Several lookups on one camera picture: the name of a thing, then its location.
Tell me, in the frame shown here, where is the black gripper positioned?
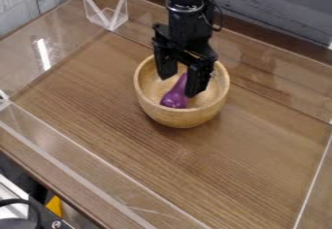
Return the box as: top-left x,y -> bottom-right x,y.
153,0 -> 220,98

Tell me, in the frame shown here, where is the purple toy eggplant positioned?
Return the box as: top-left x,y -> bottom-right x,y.
159,74 -> 188,109

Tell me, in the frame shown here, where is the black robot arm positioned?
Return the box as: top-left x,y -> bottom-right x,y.
153,0 -> 220,98

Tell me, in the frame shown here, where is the brown wooden bowl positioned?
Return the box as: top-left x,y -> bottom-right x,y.
134,55 -> 229,128

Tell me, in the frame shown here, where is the yellow label sticker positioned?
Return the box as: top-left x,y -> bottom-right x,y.
46,196 -> 63,217

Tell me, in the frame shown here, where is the clear acrylic corner bracket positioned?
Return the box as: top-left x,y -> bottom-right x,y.
83,0 -> 129,31

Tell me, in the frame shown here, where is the clear acrylic tray wall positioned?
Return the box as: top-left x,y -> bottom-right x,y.
0,0 -> 332,229

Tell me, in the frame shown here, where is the black cable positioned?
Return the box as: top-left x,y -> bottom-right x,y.
0,198 -> 44,229

